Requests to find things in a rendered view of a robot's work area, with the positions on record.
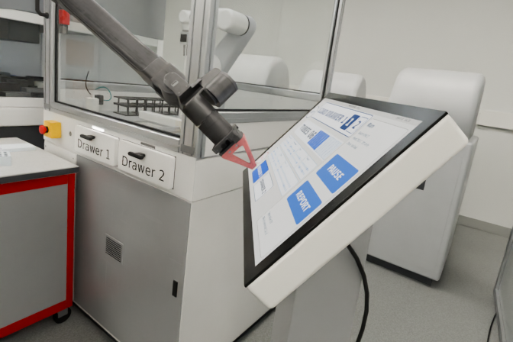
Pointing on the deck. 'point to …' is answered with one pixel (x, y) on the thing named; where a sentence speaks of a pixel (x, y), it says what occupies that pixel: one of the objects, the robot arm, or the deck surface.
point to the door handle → (39, 1)
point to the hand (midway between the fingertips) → (252, 165)
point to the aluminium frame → (256, 119)
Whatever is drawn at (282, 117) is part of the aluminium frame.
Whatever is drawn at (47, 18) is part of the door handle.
